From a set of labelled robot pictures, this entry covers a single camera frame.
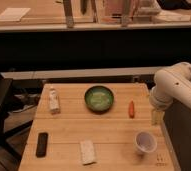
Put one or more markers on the black remote control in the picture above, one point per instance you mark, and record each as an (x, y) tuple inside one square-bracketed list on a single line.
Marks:
[(42, 144)]

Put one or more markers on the grey metal rail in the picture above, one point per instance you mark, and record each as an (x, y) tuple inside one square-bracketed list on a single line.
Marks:
[(47, 74)]

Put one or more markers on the white paper sheet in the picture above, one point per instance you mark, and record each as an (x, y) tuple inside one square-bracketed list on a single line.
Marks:
[(13, 14)]

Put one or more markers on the white plastic bottle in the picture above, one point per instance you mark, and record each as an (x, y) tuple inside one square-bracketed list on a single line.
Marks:
[(54, 101)]

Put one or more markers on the black chair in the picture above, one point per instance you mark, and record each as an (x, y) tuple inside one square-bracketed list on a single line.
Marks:
[(5, 94)]

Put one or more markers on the orange carrot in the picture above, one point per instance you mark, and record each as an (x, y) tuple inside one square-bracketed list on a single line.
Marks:
[(131, 110)]

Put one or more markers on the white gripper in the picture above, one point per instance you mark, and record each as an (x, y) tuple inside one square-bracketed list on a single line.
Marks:
[(160, 101)]

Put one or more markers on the green ceramic bowl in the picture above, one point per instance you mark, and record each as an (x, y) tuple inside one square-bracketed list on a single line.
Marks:
[(99, 98)]

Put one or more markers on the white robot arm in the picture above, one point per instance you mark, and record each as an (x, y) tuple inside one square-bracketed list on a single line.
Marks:
[(171, 94)]

